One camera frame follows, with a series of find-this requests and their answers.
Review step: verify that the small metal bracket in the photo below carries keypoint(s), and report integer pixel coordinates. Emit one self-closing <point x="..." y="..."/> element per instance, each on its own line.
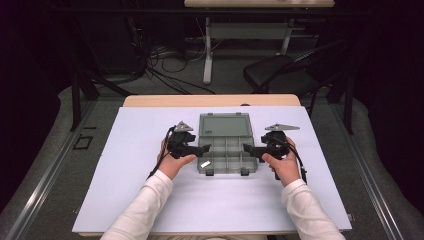
<point x="351" y="217"/>

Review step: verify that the white table mat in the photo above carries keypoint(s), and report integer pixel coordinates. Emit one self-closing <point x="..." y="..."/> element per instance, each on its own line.
<point x="150" y="120"/>

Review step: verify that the small white rectangular piece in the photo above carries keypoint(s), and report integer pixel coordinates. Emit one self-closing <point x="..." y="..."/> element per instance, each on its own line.
<point x="205" y="164"/>

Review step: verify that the person's left hand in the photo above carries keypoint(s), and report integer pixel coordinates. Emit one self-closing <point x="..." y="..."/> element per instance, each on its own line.
<point x="171" y="165"/>

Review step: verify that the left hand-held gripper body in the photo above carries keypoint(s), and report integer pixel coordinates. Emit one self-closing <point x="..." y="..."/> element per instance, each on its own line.
<point x="180" y="146"/>

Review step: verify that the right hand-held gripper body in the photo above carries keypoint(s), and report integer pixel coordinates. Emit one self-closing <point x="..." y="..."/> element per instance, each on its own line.
<point x="276" y="145"/>

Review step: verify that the grey clear compartment box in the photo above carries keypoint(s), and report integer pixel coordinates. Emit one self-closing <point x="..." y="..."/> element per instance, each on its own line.
<point x="226" y="128"/>

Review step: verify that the metal floor rail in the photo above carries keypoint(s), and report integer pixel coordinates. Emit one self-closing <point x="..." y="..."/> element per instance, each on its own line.
<point x="366" y="180"/>
<point x="50" y="173"/>

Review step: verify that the black chair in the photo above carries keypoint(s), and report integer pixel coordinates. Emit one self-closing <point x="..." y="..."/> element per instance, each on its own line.
<point x="266" y="71"/>

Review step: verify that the wooden table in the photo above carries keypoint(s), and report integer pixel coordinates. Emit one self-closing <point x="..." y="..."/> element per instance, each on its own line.
<point x="200" y="100"/>

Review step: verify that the white-framed desk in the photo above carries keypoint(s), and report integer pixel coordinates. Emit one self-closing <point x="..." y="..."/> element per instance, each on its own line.
<point x="250" y="30"/>

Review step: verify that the black metal stand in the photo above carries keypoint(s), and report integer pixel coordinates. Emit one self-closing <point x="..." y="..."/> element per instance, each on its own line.
<point x="76" y="100"/>

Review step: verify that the person's right hand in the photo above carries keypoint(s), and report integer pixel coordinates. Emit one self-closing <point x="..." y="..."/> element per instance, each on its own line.
<point x="288" y="168"/>

